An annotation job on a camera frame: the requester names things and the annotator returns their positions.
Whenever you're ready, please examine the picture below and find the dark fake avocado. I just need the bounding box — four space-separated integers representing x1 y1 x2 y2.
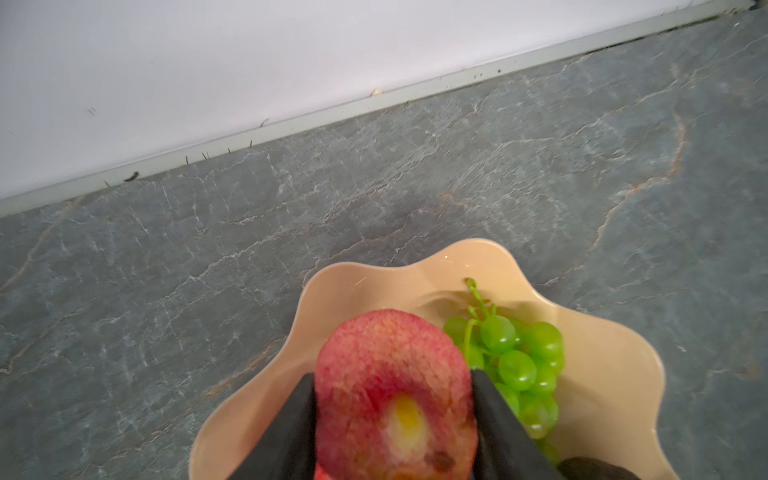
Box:
557 456 639 480

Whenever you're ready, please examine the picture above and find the green fake grape bunch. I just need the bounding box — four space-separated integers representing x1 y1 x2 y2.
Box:
442 278 565 464

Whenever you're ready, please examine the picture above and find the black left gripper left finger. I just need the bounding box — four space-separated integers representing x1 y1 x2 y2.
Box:
229 373 316 480

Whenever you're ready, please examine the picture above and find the red fake fruit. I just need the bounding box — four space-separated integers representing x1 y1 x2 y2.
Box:
314 309 478 479

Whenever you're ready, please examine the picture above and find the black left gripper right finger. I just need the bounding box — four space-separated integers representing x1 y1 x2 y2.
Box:
471 370 563 480

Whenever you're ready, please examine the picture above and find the beige wavy fruit bowl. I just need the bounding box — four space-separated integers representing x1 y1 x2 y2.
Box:
188 239 675 479

